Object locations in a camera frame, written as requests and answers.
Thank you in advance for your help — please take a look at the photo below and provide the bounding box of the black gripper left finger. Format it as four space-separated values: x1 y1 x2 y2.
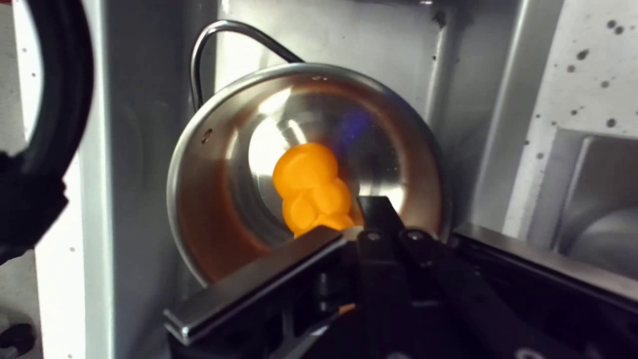
163 228 349 346

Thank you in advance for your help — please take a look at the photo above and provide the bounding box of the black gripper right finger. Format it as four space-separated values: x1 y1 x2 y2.
357 196 406 242

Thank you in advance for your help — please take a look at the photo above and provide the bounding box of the orange carrot plush toy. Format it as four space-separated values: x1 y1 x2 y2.
273 144 355 238

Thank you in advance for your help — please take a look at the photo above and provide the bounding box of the small steel pot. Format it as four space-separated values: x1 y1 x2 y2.
165 20 450 286

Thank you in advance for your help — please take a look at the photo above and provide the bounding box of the grey toy sink basin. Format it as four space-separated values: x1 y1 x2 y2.
79 0 564 359

